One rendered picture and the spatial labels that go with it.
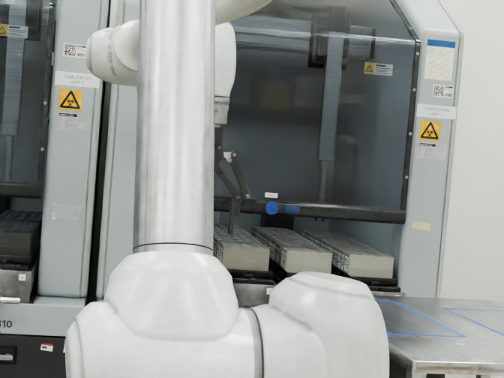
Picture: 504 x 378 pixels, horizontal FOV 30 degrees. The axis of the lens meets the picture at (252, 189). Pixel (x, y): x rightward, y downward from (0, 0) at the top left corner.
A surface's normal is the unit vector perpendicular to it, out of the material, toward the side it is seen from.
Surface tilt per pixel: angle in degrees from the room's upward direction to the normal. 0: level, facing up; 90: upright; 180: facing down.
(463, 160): 90
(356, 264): 90
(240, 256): 90
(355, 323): 68
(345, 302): 58
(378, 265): 90
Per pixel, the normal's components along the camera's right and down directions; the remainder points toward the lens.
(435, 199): 0.15, 0.07
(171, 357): 0.23, -0.31
